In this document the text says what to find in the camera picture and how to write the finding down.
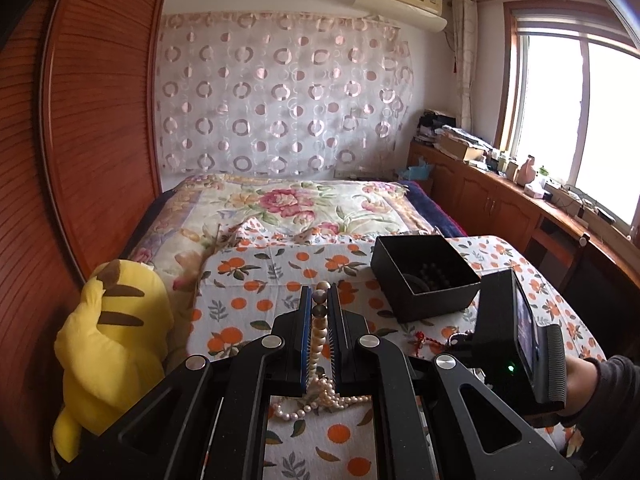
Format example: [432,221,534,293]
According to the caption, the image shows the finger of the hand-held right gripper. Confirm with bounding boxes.
[446,332,478,362]

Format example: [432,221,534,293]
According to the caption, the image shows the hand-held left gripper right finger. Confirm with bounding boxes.
[329,282,582,480]

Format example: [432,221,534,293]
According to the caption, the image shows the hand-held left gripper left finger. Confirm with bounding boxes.
[102,285,314,480]

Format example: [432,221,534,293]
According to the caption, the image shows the beige wooden bead strand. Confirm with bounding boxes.
[310,282,332,378]

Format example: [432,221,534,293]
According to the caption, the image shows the red cord bracelet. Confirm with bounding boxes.
[407,329,453,358]

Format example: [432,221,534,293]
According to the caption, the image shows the white pearl necklace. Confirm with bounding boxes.
[272,374,373,422]

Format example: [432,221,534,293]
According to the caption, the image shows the black bead bracelet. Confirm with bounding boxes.
[416,261,452,292]

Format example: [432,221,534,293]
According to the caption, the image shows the black jewelry box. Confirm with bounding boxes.
[370,234,482,324]

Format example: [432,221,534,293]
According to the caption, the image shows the person's right forearm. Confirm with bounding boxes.
[557,355,640,461]

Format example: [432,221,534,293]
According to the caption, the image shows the orange print tablecloth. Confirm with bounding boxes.
[187,234,608,480]

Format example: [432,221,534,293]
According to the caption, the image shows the floral quilt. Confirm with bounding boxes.
[129,174,442,311]

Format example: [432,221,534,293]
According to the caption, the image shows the dark blue blanket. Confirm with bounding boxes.
[399,180,463,237]

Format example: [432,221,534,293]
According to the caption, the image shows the long wooden cabinet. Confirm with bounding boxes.
[406,139,640,313]

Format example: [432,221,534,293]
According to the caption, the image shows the pink figurine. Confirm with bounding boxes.
[516,155,539,185]

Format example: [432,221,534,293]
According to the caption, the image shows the blue plastic bag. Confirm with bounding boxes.
[407,156,434,181]

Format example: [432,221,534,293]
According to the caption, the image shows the yellow plush toy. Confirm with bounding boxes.
[52,258,176,464]

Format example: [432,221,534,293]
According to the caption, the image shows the cardboard box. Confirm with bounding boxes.
[436,135,487,163]

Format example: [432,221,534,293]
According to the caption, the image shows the pile of clutter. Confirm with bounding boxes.
[416,108,460,142]

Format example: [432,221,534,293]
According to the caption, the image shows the window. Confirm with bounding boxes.
[501,0,640,228]

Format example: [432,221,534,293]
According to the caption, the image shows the circle pattern sheer curtain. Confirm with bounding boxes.
[158,11,417,178]

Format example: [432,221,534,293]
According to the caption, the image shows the beige window curtain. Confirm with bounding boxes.
[449,0,479,130]

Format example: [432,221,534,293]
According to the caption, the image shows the wall air conditioner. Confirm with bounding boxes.
[352,0,449,34]

